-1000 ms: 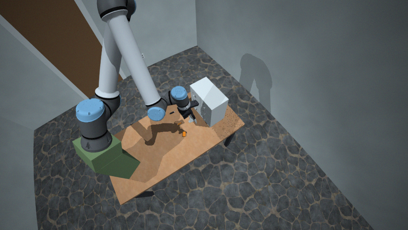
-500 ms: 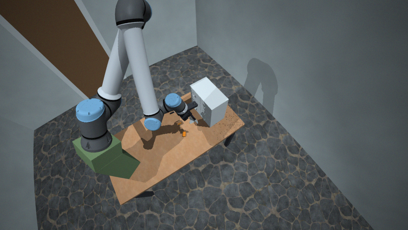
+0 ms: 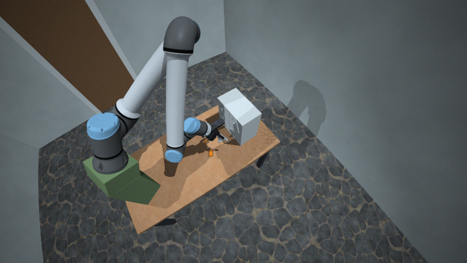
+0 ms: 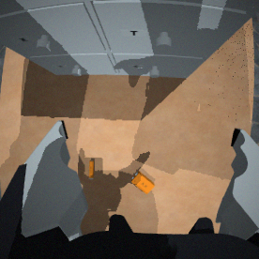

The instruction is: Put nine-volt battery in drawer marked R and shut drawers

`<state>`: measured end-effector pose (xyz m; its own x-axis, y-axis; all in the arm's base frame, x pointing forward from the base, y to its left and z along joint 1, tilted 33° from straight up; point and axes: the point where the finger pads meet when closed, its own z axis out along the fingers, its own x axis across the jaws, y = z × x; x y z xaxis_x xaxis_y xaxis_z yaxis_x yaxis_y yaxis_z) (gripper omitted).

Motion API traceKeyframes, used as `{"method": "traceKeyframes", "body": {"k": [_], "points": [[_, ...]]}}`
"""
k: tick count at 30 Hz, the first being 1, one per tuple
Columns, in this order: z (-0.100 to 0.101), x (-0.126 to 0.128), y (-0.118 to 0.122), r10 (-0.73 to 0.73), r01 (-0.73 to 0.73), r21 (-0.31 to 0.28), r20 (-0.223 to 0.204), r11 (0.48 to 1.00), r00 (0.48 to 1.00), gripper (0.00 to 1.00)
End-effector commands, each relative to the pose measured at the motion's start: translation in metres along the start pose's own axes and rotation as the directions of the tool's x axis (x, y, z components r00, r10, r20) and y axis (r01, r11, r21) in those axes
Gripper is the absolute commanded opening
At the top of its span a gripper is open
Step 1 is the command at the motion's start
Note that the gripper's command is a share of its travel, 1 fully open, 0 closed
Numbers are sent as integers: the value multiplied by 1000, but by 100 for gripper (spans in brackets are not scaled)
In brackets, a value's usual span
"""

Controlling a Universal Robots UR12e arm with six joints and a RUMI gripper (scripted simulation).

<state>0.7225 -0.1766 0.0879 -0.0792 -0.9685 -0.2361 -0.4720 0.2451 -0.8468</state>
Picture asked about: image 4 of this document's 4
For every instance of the orange 9v battery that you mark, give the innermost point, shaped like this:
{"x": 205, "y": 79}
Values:
{"x": 142, "y": 182}

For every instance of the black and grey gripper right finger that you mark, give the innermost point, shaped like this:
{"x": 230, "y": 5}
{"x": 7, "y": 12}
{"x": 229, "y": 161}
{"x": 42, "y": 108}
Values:
{"x": 238, "y": 213}

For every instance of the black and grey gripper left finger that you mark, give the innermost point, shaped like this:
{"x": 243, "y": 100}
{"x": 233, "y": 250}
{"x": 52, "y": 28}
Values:
{"x": 44, "y": 203}

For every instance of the white chest of drawers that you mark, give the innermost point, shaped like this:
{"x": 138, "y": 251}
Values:
{"x": 91, "y": 9}

